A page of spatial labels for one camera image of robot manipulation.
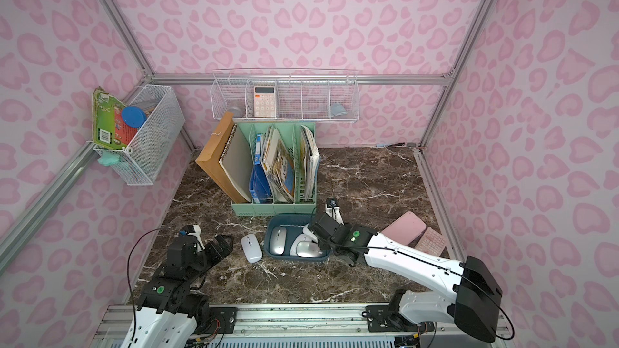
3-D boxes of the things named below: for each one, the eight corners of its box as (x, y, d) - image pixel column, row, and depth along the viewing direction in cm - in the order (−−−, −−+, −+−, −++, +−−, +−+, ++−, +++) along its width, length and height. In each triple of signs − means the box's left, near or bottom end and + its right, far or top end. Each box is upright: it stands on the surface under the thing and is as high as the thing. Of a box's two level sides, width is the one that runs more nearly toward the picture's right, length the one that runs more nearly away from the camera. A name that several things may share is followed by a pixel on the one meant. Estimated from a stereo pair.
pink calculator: (414, 246, 91) (417, 243, 89) (424, 229, 96) (427, 225, 93) (436, 261, 88) (439, 258, 85) (445, 243, 92) (449, 239, 89)
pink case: (400, 253, 88) (402, 250, 86) (380, 233, 93) (382, 229, 91) (427, 231, 94) (429, 227, 92) (406, 212, 99) (408, 209, 97)
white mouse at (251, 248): (248, 266, 86) (247, 264, 84) (241, 238, 92) (239, 236, 91) (264, 259, 87) (263, 257, 86) (256, 232, 94) (255, 230, 92)
